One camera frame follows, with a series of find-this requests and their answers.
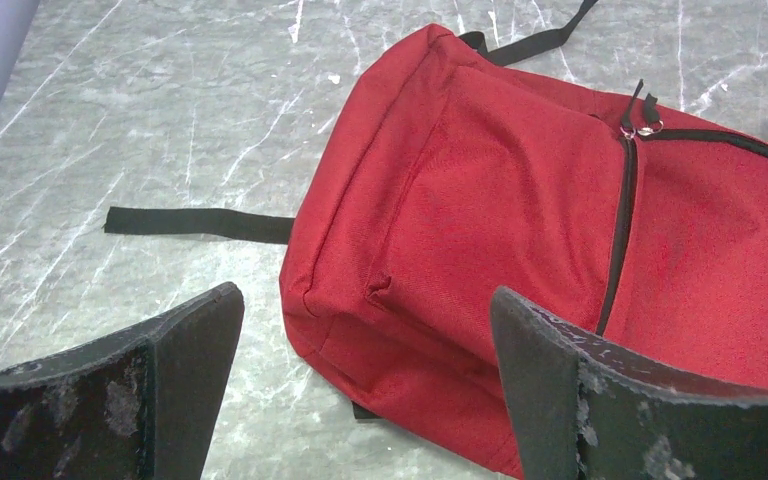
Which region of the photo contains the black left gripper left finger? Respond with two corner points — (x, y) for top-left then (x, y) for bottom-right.
(0, 282), (245, 479)

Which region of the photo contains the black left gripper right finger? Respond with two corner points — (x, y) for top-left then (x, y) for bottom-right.
(490, 287), (768, 479)

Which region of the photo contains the red student backpack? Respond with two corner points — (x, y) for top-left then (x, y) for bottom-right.
(105, 21), (768, 479)

